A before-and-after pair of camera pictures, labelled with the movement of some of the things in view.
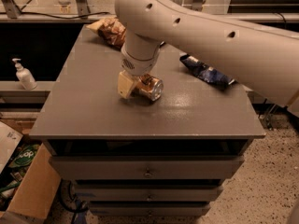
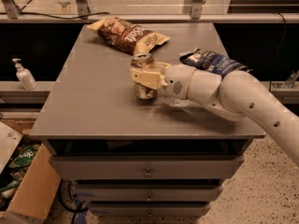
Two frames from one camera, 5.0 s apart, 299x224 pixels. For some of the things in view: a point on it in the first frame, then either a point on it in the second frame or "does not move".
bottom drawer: (149, 208) does not move
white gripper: (139, 65) → (177, 80)
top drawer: (149, 167) does not move
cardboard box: (38, 187) does not move
